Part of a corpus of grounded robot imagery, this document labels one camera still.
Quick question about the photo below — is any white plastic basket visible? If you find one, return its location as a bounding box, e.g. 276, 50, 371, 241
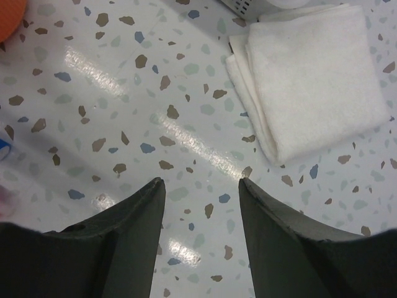
221, 0, 310, 20

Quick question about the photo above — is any white folded towel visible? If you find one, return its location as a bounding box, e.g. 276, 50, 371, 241
226, 4, 390, 165

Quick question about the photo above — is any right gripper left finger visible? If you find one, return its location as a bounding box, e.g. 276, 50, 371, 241
1, 178, 166, 297

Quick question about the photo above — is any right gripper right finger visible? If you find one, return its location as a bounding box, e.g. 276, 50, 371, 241
239, 178, 396, 297

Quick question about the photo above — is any orange round divided organizer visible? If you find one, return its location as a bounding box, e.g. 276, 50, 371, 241
0, 0, 27, 42

